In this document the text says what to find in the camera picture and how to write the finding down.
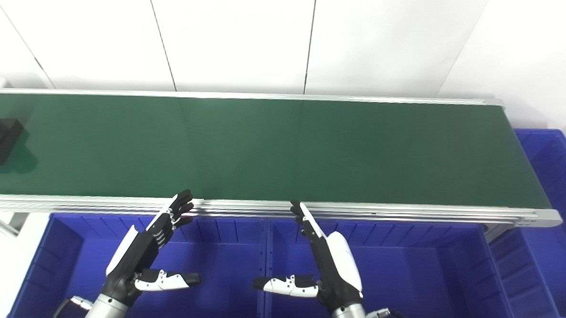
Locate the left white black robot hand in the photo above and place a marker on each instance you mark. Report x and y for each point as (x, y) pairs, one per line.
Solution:
(141, 246)

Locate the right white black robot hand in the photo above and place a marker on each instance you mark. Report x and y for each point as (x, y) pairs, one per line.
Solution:
(338, 271)

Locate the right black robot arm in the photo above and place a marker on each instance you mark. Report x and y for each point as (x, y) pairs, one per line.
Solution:
(349, 317)

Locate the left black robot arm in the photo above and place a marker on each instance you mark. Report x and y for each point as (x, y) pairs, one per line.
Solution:
(101, 317)

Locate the blue plastic bin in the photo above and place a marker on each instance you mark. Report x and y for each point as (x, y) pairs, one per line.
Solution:
(211, 257)
(412, 273)
(554, 242)

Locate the green conveyor belt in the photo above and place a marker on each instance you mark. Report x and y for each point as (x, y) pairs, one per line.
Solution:
(273, 150)

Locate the aluminium conveyor leg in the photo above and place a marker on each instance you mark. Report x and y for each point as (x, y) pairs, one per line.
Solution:
(498, 231)
(1, 224)

